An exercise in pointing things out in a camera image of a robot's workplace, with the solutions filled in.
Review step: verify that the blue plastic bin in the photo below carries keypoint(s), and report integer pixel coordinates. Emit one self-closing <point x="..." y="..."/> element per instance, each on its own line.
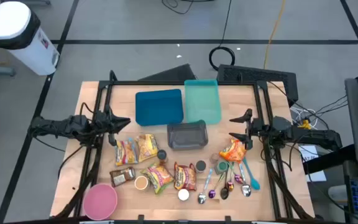
<point x="158" y="107"/>

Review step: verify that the small cork-stoppered glass jar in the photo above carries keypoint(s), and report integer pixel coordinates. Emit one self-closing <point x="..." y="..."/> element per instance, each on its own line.
<point x="214" y="158"/>

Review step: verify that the iridescent red-gold spoon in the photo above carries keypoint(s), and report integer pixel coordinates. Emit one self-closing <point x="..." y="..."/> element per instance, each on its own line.
<point x="230" y="186"/>

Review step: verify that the pink bowl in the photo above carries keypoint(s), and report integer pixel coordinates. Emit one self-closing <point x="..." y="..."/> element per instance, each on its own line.
<point x="100" y="201"/>

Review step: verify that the orange noodle packet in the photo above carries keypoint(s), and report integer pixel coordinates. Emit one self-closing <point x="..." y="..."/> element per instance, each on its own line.
<point x="233" y="151"/>

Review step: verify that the teal plastic bin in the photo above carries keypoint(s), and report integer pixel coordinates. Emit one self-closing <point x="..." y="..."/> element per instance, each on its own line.
<point x="202" y="101"/>

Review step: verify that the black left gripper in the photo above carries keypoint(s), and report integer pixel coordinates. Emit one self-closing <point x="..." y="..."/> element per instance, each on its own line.
<point x="99" y="124"/>

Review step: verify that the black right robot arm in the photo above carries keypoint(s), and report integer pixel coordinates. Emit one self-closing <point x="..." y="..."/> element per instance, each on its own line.
<point x="315" y="135"/>

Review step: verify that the white trash can black bag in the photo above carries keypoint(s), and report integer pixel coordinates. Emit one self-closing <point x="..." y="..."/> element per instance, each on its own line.
<point x="20" y="34"/>

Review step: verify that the yellow green noodle packet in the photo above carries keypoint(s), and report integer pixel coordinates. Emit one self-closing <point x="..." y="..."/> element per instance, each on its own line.
<point x="158" y="178"/>

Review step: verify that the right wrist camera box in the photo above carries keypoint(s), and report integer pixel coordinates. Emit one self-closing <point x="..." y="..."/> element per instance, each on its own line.
<point x="281" y="123"/>

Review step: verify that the green-lidded jar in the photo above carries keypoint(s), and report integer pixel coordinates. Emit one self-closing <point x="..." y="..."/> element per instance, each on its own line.
<point x="221" y="167"/>

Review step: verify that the tan-lidded white-label jar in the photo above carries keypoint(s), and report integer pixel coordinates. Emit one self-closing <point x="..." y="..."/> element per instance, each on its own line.
<point x="141" y="183"/>

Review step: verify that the iridescent purple spoon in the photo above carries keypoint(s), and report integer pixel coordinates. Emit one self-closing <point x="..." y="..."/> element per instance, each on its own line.
<point x="238" y="178"/>
<point x="211" y="193"/>

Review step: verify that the orange spice jar black lid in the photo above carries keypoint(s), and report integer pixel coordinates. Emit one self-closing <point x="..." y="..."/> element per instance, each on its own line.
<point x="162" y="155"/>

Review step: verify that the dark red noodle packet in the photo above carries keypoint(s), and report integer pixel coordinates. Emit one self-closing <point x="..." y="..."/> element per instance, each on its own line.
<point x="185" y="176"/>

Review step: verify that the black spoon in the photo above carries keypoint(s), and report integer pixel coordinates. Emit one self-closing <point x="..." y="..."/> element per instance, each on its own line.
<point x="224" y="193"/>

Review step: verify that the bagel sesame seasoning jar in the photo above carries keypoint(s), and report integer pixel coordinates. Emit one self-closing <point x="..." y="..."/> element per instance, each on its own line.
<point x="183" y="194"/>

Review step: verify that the brown snack packet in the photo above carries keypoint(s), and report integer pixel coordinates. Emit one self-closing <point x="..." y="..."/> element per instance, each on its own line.
<point x="122" y="176"/>

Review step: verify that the red yellow noodle packet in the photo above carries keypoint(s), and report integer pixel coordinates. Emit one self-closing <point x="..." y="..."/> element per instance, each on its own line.
<point x="125" y="152"/>

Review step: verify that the teal plastic spoon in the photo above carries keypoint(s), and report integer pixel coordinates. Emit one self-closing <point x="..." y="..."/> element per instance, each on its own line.
<point x="254" y="183"/>

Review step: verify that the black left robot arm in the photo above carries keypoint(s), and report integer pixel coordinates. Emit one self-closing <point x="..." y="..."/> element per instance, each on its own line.
<point x="61" y="126"/>

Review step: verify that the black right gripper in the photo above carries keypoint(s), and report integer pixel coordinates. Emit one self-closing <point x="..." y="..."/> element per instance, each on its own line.
<point x="261" y="128"/>

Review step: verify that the white paper sheet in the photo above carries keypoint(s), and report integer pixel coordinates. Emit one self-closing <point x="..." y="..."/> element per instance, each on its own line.
<point x="314" y="174"/>

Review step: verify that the black wedge panel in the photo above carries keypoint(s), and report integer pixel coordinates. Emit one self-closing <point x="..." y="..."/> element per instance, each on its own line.
<point x="176" y="74"/>

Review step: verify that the gray translucent plastic bin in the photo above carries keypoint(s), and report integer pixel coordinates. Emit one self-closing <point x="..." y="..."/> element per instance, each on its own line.
<point x="186" y="135"/>

